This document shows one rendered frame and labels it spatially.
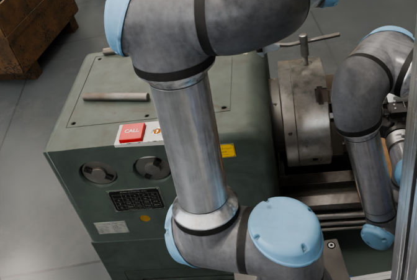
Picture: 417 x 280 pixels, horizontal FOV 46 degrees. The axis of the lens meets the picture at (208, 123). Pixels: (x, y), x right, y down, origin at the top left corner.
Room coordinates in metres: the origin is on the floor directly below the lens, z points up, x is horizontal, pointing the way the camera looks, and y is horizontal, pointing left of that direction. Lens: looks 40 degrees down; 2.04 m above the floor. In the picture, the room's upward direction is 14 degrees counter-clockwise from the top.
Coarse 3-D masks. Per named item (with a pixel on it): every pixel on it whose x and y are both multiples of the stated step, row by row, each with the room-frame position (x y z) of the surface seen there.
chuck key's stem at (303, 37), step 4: (300, 36) 1.13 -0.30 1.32; (304, 36) 1.12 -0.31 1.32; (300, 40) 1.13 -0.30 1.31; (304, 40) 1.12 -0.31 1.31; (304, 44) 1.12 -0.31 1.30; (300, 48) 1.13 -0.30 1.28; (304, 48) 1.12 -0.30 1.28; (304, 52) 1.12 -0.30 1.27; (308, 52) 1.12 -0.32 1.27; (304, 56) 1.11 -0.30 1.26; (304, 60) 1.12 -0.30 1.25; (304, 64) 1.12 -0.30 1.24; (308, 64) 1.11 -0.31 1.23
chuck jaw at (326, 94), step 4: (320, 88) 1.02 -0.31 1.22; (316, 92) 1.01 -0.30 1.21; (320, 92) 1.01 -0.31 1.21; (324, 92) 1.01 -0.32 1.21; (328, 92) 1.02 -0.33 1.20; (316, 96) 1.00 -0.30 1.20; (320, 96) 1.00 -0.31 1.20; (324, 96) 1.00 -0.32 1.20; (328, 96) 1.01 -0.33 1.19; (316, 100) 1.00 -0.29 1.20; (320, 100) 0.99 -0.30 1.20; (324, 100) 0.99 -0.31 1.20; (328, 100) 1.00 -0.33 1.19; (320, 104) 0.98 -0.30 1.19; (332, 112) 1.04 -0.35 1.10
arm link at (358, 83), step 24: (336, 72) 0.82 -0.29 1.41; (360, 72) 0.77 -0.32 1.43; (384, 72) 0.77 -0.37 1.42; (336, 96) 0.77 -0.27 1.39; (360, 96) 0.74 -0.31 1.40; (384, 96) 0.75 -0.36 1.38; (336, 120) 0.75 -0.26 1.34; (360, 120) 0.72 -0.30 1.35; (360, 144) 0.72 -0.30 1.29; (360, 168) 0.71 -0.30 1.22; (384, 168) 0.71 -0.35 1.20; (360, 192) 0.72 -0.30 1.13; (384, 192) 0.69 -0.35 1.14; (384, 216) 0.68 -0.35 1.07; (384, 240) 0.65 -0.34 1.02
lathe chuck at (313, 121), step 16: (320, 64) 1.10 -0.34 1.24; (304, 80) 1.05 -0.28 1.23; (320, 80) 1.04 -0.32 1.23; (304, 96) 1.01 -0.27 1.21; (304, 112) 0.98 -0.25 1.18; (320, 112) 0.97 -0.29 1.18; (304, 128) 0.96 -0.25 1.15; (320, 128) 0.95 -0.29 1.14; (304, 144) 0.95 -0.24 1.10; (320, 144) 0.94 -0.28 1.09; (304, 160) 0.95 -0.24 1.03; (320, 160) 0.95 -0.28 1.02
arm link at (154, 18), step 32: (128, 0) 0.57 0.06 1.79; (160, 0) 0.55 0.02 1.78; (192, 0) 0.53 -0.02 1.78; (128, 32) 0.56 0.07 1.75; (160, 32) 0.54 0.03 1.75; (192, 32) 0.52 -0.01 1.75; (160, 64) 0.54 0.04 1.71; (192, 64) 0.54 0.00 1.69; (160, 96) 0.55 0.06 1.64; (192, 96) 0.54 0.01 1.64; (160, 128) 0.57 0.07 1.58; (192, 128) 0.54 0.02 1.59; (192, 160) 0.53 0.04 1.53; (192, 192) 0.53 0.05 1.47; (224, 192) 0.54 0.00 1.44; (192, 224) 0.51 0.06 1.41; (224, 224) 0.51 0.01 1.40; (192, 256) 0.51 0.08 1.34; (224, 256) 0.48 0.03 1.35
